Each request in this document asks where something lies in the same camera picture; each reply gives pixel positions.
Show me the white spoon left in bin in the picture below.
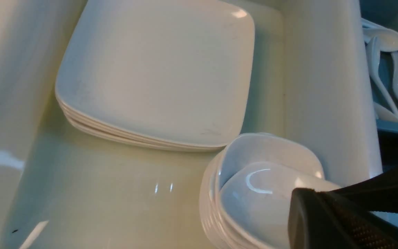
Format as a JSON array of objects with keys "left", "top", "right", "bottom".
[{"left": 366, "top": 36, "right": 398, "bottom": 122}]

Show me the stack of small white bowls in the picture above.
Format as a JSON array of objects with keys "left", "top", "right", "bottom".
[{"left": 199, "top": 133, "right": 325, "bottom": 249}]

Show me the small white bowl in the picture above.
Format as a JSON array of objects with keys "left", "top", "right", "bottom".
[{"left": 220, "top": 162, "right": 340, "bottom": 249}]

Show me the black serving tray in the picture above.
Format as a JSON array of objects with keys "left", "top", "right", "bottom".
[{"left": 378, "top": 130, "right": 398, "bottom": 172}]

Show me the white spoon top in bin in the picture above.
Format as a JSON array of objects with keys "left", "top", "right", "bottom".
[{"left": 361, "top": 18, "right": 398, "bottom": 52}]

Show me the stack of white square plates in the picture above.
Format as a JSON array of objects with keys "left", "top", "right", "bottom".
[{"left": 55, "top": 0, "right": 255, "bottom": 148}]

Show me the white spoons bottom in bin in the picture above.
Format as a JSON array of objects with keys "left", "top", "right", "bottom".
[{"left": 373, "top": 102, "right": 398, "bottom": 123}]

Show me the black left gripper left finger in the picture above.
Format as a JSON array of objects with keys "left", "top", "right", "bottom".
[{"left": 287, "top": 188, "right": 398, "bottom": 249}]

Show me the large white plastic tub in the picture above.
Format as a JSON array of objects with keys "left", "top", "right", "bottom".
[{"left": 0, "top": 0, "right": 382, "bottom": 249}]

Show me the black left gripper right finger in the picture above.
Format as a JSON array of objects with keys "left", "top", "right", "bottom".
[{"left": 333, "top": 166, "right": 398, "bottom": 214}]

